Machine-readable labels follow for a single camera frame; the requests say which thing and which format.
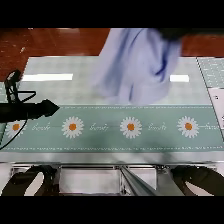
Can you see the silver frame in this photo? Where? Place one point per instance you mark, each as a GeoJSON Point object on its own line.
{"type": "Point", "coordinates": [140, 187]}

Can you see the light blue shirt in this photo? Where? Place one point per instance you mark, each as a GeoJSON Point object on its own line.
{"type": "Point", "coordinates": [136, 66]}

